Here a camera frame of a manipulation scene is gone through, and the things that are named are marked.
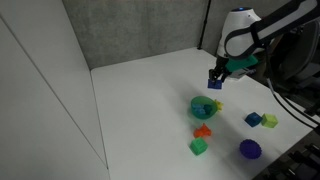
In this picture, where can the green plastic bowl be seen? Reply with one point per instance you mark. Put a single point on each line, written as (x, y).
(194, 115)

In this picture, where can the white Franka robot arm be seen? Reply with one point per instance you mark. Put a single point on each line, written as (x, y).
(238, 25)

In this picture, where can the black table clamp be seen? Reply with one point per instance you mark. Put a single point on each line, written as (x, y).
(313, 108)

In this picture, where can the lime green toy cube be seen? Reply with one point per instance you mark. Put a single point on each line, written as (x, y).
(269, 120)

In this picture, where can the black equipment rack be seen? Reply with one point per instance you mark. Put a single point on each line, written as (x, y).
(300, 160)

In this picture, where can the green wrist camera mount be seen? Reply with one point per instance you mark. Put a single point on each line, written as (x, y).
(241, 62)

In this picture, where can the dark gray office chair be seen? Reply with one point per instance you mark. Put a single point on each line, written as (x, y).
(300, 63)

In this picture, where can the dark blue toy cube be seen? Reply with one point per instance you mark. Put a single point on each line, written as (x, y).
(253, 119)

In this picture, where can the blue square block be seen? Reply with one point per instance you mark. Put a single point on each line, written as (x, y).
(215, 84)

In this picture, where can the light blue toy piece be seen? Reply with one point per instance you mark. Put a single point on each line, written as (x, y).
(198, 109)

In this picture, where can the yellow star toy piece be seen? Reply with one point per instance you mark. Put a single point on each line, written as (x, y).
(219, 105)

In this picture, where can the orange toy piece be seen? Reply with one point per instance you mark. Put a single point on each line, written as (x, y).
(201, 131)

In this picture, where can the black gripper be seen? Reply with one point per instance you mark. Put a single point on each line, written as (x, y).
(221, 65)

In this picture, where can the purple spiky ball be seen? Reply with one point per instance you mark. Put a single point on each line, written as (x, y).
(250, 149)

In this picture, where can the black vertical pole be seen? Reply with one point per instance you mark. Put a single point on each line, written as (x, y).
(204, 25)

